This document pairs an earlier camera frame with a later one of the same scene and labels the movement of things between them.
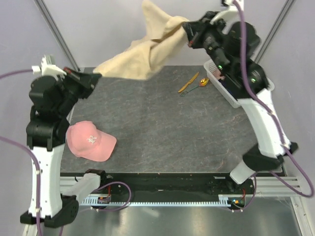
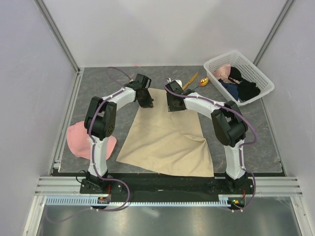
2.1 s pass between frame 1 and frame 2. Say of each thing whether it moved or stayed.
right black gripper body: moved
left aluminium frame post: stayed
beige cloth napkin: moved
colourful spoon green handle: stayed
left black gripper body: moved
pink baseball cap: stayed
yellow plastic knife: stayed
